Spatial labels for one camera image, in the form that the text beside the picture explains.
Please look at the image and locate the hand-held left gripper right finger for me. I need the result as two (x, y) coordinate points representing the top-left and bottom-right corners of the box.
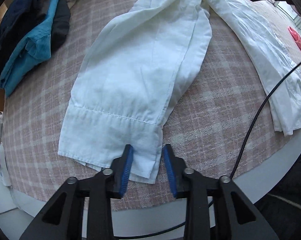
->
(163, 144), (278, 240)

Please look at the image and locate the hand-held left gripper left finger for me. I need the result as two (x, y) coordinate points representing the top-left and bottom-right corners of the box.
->
(19, 144), (134, 240)

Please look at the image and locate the white button shirt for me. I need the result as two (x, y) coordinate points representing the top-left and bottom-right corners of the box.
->
(58, 0), (301, 184)

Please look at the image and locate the pink garment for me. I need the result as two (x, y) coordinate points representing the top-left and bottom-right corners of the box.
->
(288, 26), (301, 75)

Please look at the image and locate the pink plaid blanket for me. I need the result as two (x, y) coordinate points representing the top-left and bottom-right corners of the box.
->
(2, 0), (301, 204)

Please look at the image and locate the white power strip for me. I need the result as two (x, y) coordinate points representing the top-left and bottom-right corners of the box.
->
(0, 142), (12, 187)

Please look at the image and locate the folded teal garment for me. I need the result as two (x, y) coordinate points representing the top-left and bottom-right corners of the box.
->
(0, 0), (77, 97)

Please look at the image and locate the dark grey garment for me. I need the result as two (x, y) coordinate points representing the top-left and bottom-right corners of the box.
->
(32, 0), (81, 56)

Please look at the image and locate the folded black shirt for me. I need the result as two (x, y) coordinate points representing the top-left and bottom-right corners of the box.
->
(0, 0), (46, 85)

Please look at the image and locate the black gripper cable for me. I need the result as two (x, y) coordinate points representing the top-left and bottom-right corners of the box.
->
(110, 56), (301, 239)

